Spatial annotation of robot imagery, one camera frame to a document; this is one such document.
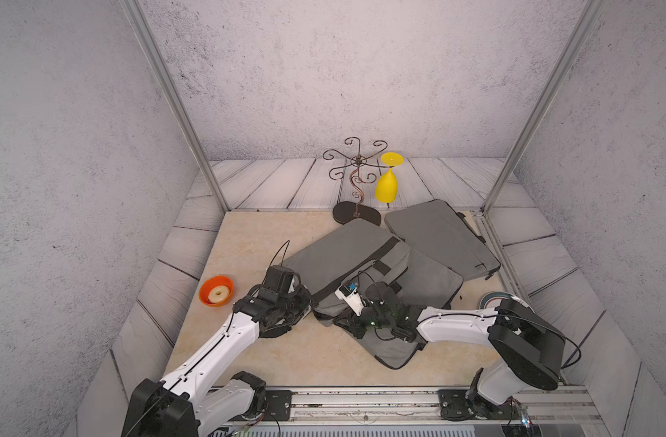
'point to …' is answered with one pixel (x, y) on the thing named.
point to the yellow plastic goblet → (387, 186)
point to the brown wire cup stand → (348, 211)
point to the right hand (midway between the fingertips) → (336, 322)
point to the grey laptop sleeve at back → (438, 229)
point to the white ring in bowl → (218, 294)
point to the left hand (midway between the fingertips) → (325, 302)
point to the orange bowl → (215, 280)
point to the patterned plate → (493, 299)
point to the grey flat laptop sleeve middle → (432, 285)
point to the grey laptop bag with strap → (359, 247)
